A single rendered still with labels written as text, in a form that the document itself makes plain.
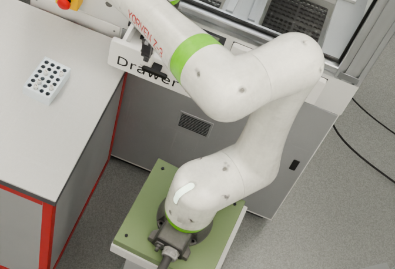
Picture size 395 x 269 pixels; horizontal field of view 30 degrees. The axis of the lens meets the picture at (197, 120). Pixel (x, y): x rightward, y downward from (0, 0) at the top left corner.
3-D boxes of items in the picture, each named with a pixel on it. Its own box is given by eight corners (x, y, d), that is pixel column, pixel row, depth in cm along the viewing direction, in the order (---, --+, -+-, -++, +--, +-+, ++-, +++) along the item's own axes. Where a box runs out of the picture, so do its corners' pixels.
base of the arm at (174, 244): (176, 294, 183) (180, 287, 178) (124, 264, 184) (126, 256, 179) (221, 210, 196) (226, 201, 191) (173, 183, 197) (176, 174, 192)
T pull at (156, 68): (166, 80, 204) (166, 77, 202) (140, 70, 204) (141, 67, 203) (170, 71, 206) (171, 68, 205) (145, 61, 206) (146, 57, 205)
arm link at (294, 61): (283, 185, 189) (346, 55, 145) (230, 212, 182) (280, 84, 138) (254, 147, 194) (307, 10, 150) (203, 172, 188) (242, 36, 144)
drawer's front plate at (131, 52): (200, 101, 212) (208, 78, 203) (107, 64, 213) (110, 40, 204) (201, 97, 213) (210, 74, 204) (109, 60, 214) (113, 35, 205)
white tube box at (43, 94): (49, 106, 208) (49, 98, 205) (22, 93, 208) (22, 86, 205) (70, 76, 215) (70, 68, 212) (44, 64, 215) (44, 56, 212)
